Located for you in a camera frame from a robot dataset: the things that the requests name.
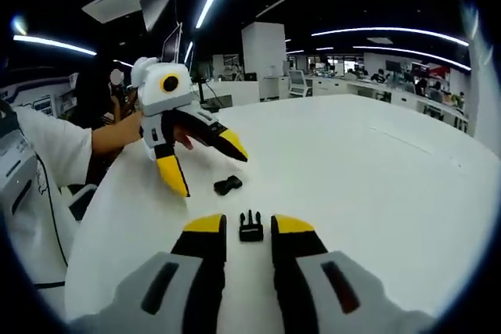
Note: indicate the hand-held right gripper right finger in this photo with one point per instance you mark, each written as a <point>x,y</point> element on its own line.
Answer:
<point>297,271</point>

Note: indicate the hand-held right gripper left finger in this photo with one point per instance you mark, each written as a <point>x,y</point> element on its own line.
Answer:
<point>203,271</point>

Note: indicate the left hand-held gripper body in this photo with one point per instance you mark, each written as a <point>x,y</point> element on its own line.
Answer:
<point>156,91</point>

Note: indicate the black plastic buckle socket part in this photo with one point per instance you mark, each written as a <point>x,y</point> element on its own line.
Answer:
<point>228,185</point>

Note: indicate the black plastic buckle pronged part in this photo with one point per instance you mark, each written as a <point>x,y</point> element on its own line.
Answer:
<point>250,228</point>

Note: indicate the person's left hand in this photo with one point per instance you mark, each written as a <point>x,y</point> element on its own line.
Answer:
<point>184,138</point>

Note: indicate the tilted computer monitor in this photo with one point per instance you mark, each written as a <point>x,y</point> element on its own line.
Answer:
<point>172,46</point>

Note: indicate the white chair armrest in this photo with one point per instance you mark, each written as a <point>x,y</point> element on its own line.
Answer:
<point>83,201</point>

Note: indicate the white ceiling air vent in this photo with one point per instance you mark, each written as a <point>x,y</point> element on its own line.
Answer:
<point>113,3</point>

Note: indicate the white office chair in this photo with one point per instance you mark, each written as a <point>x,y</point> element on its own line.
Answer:
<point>300,84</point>

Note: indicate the person's white shirt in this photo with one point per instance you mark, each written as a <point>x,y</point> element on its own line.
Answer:
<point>58,142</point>

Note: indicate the row of white office desks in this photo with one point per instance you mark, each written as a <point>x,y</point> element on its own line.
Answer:
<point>391,93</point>

